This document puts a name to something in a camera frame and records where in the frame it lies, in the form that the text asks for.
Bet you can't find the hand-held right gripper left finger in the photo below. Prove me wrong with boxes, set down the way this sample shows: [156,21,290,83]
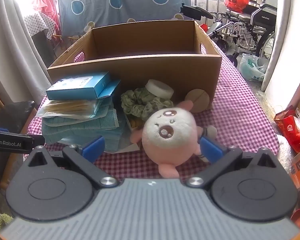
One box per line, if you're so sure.
[27,135,119,188]

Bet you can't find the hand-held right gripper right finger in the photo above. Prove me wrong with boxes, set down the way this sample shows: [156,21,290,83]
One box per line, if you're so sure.
[186,136,278,188]

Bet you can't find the teal knitted towel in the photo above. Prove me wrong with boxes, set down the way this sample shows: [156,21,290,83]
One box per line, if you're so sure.
[42,104,120,153]

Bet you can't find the blue face mask packet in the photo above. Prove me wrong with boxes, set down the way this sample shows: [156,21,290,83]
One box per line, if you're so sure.
[105,120,143,153]

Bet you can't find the pink white plush toy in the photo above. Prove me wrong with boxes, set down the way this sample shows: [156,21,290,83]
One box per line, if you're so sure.
[130,100,218,179]

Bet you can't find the green scrunchie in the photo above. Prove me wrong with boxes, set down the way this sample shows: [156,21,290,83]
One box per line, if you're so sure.
[121,87,175,123]

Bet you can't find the brown cardboard box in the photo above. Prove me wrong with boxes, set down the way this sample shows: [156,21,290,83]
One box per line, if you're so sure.
[47,19,223,113]

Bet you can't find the clear packet with yellow sticks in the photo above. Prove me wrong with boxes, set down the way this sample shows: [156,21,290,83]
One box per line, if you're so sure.
[36,99,113,119]

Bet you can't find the round wooden disc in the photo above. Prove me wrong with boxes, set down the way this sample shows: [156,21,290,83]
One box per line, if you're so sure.
[185,88,211,113]

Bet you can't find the blue carton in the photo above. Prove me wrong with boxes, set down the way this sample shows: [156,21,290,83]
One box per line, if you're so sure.
[45,71,122,100]

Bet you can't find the white fluffy cloth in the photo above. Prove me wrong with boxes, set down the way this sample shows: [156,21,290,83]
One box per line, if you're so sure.
[276,135,294,174]

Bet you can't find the green shaggy mat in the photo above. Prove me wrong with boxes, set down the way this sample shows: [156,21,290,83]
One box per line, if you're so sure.
[0,212,14,232]

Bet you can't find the red gift bag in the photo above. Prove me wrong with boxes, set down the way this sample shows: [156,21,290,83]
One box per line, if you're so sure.
[274,105,300,153]

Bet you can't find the pale green plastic bag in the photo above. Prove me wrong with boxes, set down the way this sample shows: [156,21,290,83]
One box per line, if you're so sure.
[239,53,268,82]

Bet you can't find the pale grey curtain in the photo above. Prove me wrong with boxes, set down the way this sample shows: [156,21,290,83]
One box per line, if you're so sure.
[0,0,50,105]
[261,0,300,93]

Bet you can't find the red bowl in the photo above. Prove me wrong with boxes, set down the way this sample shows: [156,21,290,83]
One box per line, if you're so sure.
[291,209,300,229]

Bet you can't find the white polka-dot cloth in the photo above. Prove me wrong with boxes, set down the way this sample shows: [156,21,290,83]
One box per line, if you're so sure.
[24,12,57,40]

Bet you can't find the silver wheelchair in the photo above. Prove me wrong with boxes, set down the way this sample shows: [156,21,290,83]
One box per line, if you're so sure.
[180,0,278,60]

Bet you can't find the pink hanging clothes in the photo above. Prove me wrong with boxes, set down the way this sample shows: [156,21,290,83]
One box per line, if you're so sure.
[32,0,59,28]

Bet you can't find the blue circle-print bedsheet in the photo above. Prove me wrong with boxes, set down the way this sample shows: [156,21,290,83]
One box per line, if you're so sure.
[57,0,191,37]

